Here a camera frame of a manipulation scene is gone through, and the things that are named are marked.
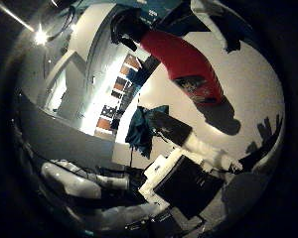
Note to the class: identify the teal cloth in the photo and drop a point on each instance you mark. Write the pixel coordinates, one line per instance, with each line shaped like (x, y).
(140, 129)

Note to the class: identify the shelf with orange boxes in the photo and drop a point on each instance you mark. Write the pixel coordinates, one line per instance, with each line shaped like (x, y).
(119, 95)

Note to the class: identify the teal box with white print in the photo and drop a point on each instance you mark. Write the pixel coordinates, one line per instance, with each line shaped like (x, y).
(152, 10)

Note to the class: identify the bright ceiling lamp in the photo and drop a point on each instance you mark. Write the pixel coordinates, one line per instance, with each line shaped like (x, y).
(40, 37)

